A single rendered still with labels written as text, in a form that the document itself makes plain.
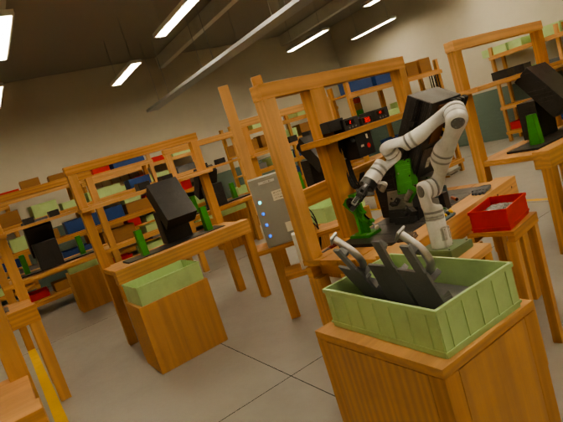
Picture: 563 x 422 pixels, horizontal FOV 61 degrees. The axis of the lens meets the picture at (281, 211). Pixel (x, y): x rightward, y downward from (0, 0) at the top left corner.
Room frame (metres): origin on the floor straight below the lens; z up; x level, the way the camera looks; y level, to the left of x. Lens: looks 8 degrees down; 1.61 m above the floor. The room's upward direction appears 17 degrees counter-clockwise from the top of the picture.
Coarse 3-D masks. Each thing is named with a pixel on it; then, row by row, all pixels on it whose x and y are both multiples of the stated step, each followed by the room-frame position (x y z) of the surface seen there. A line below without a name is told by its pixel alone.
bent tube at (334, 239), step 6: (336, 234) 1.89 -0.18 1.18; (330, 240) 1.88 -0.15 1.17; (336, 240) 1.87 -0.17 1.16; (342, 240) 1.87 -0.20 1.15; (342, 246) 1.86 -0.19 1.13; (348, 246) 1.85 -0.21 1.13; (354, 252) 1.84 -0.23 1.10; (354, 258) 1.85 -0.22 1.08; (360, 258) 1.84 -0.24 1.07; (360, 264) 1.85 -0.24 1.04; (366, 264) 1.87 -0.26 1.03
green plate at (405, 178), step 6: (396, 162) 2.96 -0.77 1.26; (402, 162) 2.92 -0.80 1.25; (408, 162) 2.89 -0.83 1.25; (396, 168) 2.95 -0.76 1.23; (402, 168) 2.92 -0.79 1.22; (408, 168) 2.89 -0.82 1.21; (396, 174) 2.95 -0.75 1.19; (402, 174) 2.92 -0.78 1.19; (408, 174) 2.88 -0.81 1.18; (396, 180) 2.95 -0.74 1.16; (402, 180) 2.92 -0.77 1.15; (408, 180) 2.88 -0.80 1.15; (414, 180) 2.90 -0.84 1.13; (402, 186) 2.91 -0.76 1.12; (408, 186) 2.88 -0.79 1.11; (402, 192) 2.91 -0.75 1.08
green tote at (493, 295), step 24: (408, 264) 2.05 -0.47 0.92; (456, 264) 1.82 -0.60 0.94; (480, 264) 1.72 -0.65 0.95; (504, 264) 1.63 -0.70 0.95; (336, 288) 1.97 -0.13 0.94; (480, 288) 1.53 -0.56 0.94; (504, 288) 1.58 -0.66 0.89; (336, 312) 1.91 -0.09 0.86; (360, 312) 1.76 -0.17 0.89; (384, 312) 1.64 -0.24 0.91; (408, 312) 1.52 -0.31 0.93; (432, 312) 1.42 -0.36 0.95; (456, 312) 1.46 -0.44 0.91; (480, 312) 1.51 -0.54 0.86; (504, 312) 1.56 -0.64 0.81; (384, 336) 1.66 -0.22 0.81; (408, 336) 1.55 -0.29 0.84; (432, 336) 1.45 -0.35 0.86; (456, 336) 1.45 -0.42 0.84
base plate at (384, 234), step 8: (448, 192) 3.36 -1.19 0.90; (456, 192) 3.29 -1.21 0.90; (464, 192) 3.21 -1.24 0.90; (432, 200) 3.25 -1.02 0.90; (384, 224) 2.99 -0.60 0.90; (392, 224) 2.92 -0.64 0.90; (400, 224) 2.86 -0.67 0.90; (408, 224) 2.80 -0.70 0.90; (416, 224) 2.74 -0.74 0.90; (384, 232) 2.80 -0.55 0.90; (392, 232) 2.74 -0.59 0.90; (408, 232) 2.64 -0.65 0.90; (352, 240) 2.84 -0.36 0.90; (360, 240) 2.78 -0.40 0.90; (368, 240) 2.72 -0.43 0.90; (384, 240) 2.62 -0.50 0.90; (392, 240) 2.57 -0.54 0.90
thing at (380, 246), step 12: (372, 240) 1.72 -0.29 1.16; (384, 252) 1.69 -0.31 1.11; (372, 264) 1.80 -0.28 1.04; (384, 264) 1.73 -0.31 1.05; (384, 276) 1.78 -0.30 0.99; (396, 276) 1.71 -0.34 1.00; (384, 288) 1.82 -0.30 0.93; (396, 288) 1.75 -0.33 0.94; (408, 288) 1.71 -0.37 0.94; (396, 300) 1.80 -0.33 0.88; (408, 300) 1.74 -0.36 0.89
